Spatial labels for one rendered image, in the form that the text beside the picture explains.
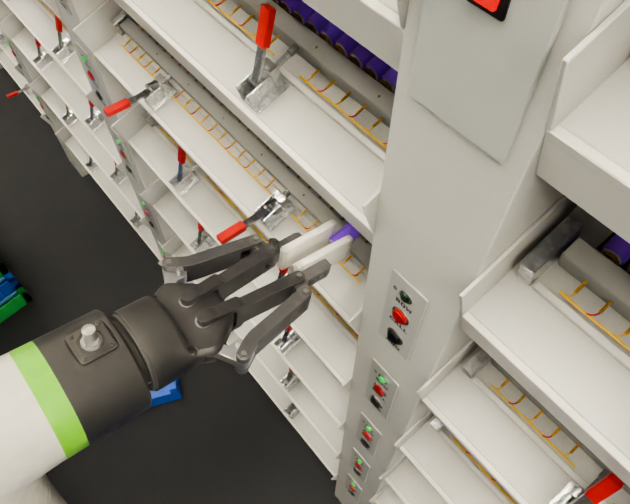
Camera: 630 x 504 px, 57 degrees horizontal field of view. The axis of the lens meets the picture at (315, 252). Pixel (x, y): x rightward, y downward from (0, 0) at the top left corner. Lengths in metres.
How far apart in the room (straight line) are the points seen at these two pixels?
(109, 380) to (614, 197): 0.35
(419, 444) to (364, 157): 0.42
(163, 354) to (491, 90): 0.31
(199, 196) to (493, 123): 0.73
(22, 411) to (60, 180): 1.73
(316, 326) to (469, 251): 0.48
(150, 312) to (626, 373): 0.35
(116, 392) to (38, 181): 1.74
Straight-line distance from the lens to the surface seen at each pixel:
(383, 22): 0.35
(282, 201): 0.68
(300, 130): 0.53
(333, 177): 0.50
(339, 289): 0.65
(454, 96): 0.32
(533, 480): 0.62
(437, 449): 0.80
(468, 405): 0.62
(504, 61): 0.29
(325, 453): 1.37
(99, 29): 0.98
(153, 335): 0.47
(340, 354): 0.82
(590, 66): 0.28
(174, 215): 1.22
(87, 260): 1.91
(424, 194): 0.39
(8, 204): 2.15
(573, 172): 0.31
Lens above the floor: 1.51
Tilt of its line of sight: 57 degrees down
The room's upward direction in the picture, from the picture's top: straight up
